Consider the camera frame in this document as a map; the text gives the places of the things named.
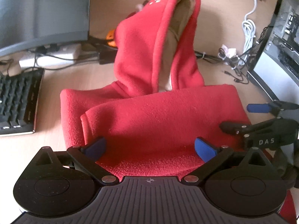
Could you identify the white power adapter box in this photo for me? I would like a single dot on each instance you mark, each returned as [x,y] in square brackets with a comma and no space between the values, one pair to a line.
[66,55]

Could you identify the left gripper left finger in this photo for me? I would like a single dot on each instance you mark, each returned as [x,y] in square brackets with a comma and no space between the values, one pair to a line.
[85,158]

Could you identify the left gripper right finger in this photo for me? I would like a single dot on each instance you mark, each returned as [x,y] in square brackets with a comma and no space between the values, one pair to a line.
[213,158]

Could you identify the orange round object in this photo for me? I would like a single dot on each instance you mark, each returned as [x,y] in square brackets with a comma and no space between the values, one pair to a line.
[110,37]

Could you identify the pink white cable tie tag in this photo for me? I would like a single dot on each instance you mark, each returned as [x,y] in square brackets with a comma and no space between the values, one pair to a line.
[225,52]

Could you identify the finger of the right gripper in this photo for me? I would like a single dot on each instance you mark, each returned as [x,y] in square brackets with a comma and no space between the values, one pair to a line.
[259,108]

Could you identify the black mechanical keyboard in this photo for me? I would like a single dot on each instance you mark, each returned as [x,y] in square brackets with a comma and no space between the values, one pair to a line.
[19,102]

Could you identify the right computer monitor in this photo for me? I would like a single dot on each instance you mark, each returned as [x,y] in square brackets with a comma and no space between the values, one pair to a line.
[274,69]

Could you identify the red fleece hooded garment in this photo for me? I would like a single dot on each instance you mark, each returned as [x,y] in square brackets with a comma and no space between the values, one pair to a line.
[159,103]

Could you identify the left curved computer monitor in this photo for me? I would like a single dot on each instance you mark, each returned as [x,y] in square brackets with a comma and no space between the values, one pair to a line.
[29,24]

